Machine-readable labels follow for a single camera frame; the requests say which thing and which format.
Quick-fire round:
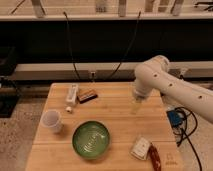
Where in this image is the black cable left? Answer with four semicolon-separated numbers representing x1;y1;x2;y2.
62;11;82;81

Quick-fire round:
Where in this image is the small white cube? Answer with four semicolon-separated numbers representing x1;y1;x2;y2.
66;106;72;113

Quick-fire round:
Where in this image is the white plastic cup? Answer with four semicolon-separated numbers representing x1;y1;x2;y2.
41;110;63;133

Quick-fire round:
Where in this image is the black floor cable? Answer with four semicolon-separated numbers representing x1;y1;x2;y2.
172;106;204;171

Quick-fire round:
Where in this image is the black cable right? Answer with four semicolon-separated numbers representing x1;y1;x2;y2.
105;10;142;81

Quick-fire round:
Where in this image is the brown black block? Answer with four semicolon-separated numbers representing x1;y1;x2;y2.
77;90;98;104

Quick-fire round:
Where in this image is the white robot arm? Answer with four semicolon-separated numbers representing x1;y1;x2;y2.
133;55;213;124

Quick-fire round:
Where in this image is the green ridged bowl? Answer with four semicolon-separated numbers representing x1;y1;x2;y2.
72;121;110;160

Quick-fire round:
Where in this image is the dark red brown tool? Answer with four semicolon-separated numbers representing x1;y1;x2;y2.
149;145;161;171

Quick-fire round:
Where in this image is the wall power outlet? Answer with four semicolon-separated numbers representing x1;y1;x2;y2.
89;70;96;81

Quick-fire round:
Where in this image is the blue electronic box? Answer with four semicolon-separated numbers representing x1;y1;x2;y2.
167;110;182;127

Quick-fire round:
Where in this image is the white square packet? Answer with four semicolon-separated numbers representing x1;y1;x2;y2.
131;137;151;160

